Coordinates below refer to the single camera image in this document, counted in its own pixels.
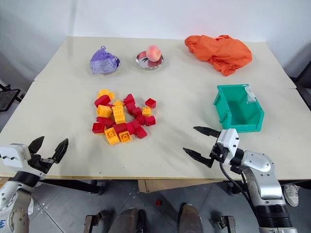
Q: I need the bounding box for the black stand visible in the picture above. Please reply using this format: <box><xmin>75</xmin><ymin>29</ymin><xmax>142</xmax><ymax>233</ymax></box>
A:
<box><xmin>0</xmin><ymin>79</ymin><xmax>25</xmax><ymax>113</ymax></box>

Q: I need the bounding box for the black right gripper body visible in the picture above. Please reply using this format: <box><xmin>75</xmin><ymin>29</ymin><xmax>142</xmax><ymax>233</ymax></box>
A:
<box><xmin>208</xmin><ymin>143</ymin><xmax>230</xmax><ymax>168</ymax></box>

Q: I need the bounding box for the dark furniture at edge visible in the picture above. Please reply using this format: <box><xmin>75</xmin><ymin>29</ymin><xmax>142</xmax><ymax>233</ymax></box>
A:
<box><xmin>289</xmin><ymin>47</ymin><xmax>311</xmax><ymax>110</ymax></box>

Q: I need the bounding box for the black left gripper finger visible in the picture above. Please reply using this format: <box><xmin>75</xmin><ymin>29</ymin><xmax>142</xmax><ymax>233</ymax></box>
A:
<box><xmin>28</xmin><ymin>135</ymin><xmax>45</xmax><ymax>155</ymax></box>
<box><xmin>49</xmin><ymin>138</ymin><xmax>69</xmax><ymax>164</ymax></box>

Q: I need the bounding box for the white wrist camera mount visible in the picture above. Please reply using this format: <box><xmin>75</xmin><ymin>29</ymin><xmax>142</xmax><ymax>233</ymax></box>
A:
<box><xmin>0</xmin><ymin>143</ymin><xmax>32</xmax><ymax>168</ymax></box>
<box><xmin>216</xmin><ymin>128</ymin><xmax>241</xmax><ymax>156</ymax></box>

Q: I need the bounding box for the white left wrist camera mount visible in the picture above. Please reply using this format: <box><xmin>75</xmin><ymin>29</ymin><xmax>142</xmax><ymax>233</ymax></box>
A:
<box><xmin>0</xmin><ymin>143</ymin><xmax>32</xmax><ymax>168</ymax></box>

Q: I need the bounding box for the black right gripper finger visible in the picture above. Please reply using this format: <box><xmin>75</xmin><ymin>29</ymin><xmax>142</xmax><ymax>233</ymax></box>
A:
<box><xmin>182</xmin><ymin>147</ymin><xmax>212</xmax><ymax>168</ymax></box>
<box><xmin>192</xmin><ymin>126</ymin><xmax>221</xmax><ymax>138</ymax></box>

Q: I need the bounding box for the crumpled orange cloth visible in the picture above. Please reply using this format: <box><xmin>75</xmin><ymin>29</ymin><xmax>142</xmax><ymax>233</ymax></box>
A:
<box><xmin>184</xmin><ymin>34</ymin><xmax>253</xmax><ymax>77</ymax></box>

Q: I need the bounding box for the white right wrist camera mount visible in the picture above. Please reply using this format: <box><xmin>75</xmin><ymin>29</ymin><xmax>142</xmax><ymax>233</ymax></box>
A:
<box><xmin>216</xmin><ymin>128</ymin><xmax>241</xmax><ymax>156</ymax></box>

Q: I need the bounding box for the clear label on bin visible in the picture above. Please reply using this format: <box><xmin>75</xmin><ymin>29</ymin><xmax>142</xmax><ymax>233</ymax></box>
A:
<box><xmin>245</xmin><ymin>87</ymin><xmax>257</xmax><ymax>103</ymax></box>

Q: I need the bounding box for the metal bracket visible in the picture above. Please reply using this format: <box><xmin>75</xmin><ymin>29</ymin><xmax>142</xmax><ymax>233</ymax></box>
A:
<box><xmin>210</xmin><ymin>214</ymin><xmax>236</xmax><ymax>233</ymax></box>
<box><xmin>84</xmin><ymin>209</ymin><xmax>115</xmax><ymax>233</ymax></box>

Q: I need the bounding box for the dark rounded brown shape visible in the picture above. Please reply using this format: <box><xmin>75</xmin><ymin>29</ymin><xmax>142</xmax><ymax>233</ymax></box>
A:
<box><xmin>178</xmin><ymin>203</ymin><xmax>204</xmax><ymax>233</ymax></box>
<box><xmin>113</xmin><ymin>208</ymin><xmax>147</xmax><ymax>233</ymax></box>

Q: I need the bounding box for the purple plastic bag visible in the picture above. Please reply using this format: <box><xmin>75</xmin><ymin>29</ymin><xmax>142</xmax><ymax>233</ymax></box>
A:
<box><xmin>89</xmin><ymin>45</ymin><xmax>121</xmax><ymax>75</ymax></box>

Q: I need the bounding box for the white sneaker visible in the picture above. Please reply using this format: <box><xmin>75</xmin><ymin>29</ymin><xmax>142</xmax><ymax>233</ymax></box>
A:
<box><xmin>283</xmin><ymin>183</ymin><xmax>300</xmax><ymax>207</ymax></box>

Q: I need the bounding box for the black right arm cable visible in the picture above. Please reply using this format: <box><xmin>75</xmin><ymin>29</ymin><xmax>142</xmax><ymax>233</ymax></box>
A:
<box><xmin>219</xmin><ymin>160</ymin><xmax>256</xmax><ymax>210</ymax></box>

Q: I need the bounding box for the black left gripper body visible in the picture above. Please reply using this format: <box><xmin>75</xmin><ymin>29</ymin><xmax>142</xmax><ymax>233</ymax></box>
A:
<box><xmin>27</xmin><ymin>154</ymin><xmax>54</xmax><ymax>175</ymax></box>

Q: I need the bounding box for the pink peach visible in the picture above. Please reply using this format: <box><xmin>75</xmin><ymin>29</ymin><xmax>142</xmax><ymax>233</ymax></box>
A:
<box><xmin>146</xmin><ymin>45</ymin><xmax>162</xmax><ymax>61</ymax></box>

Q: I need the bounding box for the green plastic bin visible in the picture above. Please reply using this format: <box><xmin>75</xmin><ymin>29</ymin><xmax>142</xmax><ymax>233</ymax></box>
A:
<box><xmin>213</xmin><ymin>84</ymin><xmax>265</xmax><ymax>133</ymax></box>

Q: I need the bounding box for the shiny silver plate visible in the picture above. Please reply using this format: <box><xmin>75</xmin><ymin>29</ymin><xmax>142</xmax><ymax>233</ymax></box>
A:
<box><xmin>135</xmin><ymin>50</ymin><xmax>164</xmax><ymax>70</ymax></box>

